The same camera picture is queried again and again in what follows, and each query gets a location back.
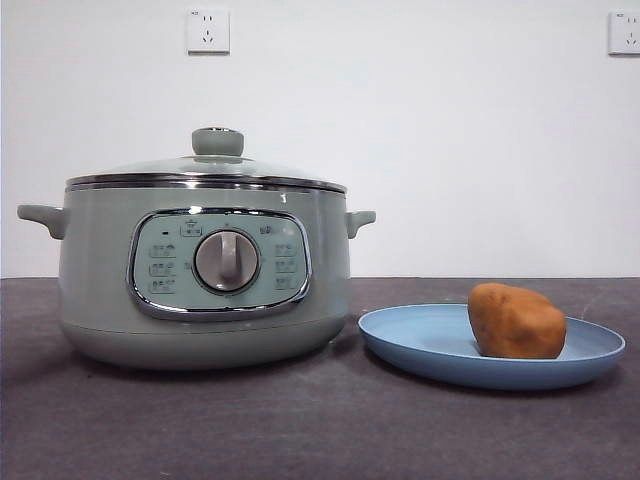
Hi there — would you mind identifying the glass lid with green knob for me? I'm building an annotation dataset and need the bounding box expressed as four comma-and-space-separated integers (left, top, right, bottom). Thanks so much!
65, 127, 348, 194

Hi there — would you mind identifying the brown potato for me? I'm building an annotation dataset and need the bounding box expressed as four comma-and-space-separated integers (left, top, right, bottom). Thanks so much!
467, 282, 568, 360

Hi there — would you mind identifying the blue round plate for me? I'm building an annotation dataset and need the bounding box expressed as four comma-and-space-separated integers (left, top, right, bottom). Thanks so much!
357, 302, 627, 391

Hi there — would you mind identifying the pale green electric steamer pot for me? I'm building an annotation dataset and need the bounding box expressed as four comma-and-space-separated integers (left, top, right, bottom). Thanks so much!
17, 182, 377, 371

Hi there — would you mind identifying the white wall socket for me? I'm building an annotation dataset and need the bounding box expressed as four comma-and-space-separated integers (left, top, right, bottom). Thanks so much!
607, 10, 640, 56
187, 7, 232, 55

